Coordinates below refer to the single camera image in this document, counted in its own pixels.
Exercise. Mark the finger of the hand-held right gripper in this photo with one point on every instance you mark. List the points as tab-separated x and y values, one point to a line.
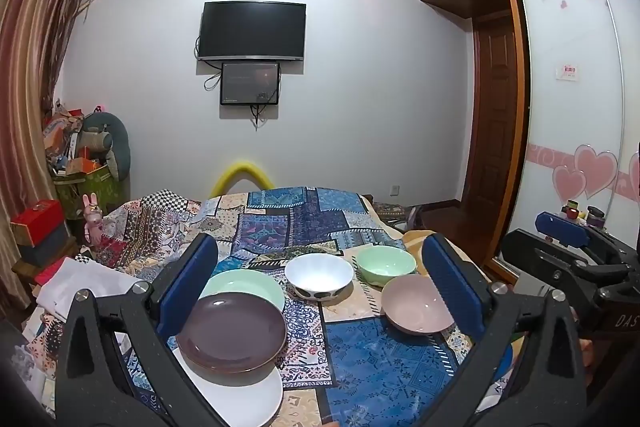
560	229
540	257

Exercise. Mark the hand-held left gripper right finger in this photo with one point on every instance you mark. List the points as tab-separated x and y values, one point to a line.
455	287

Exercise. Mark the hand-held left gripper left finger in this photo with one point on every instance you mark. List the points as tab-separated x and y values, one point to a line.
190	282

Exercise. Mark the pink bowl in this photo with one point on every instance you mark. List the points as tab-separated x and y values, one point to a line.
415	302

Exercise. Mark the green plate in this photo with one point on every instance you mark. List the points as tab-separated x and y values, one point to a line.
245	282

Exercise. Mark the brown plate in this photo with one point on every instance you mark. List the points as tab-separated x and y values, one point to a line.
230	332

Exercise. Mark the green bowl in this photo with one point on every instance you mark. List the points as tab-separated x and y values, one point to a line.
385	259

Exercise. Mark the white plate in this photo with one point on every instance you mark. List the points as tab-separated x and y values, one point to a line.
240	397

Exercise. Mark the white spotted bowl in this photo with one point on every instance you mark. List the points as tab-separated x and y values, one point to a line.
317	272

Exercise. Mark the small colourful container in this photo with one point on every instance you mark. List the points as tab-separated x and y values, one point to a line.
571	211

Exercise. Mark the purple lidded jar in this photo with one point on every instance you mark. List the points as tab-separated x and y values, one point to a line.
595	217

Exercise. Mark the orange fleece blanket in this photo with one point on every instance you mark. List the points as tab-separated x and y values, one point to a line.
415	241

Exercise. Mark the dark patterned cloth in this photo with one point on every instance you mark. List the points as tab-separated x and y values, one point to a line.
392	210

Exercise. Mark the white printed bag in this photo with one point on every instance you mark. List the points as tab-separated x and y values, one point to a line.
500	387

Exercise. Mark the white cloth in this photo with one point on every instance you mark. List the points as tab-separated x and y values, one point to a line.
80	282

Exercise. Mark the pink rabbit toy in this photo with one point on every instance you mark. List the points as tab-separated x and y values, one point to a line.
92	219

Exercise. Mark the yellow foam tube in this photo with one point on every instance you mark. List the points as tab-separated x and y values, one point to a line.
240	164

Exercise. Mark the patchwork blanket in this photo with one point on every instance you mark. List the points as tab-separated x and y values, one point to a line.
300	217

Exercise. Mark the green storage box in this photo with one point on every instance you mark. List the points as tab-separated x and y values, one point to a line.
95	192

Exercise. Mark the wooden door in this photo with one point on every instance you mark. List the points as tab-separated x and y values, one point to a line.
492	107

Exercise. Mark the white heart-print wardrobe door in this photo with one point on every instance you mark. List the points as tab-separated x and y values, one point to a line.
565	82

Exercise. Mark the grey box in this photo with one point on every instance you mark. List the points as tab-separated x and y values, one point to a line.
42	247

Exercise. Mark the grey curved pillow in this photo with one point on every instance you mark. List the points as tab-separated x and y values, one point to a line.
120	142

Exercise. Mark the red white door sticker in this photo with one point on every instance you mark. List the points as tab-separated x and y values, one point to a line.
569	72

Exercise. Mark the red box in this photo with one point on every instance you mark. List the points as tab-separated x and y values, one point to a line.
37	217

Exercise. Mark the pile of boxes and papers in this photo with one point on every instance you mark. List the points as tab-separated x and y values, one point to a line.
65	137

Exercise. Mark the striped curtain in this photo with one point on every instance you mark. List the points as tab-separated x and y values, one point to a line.
25	57

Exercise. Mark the small wall monitor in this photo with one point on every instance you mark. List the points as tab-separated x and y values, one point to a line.
250	83

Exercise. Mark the wall television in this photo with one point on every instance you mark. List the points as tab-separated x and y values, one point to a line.
252	29

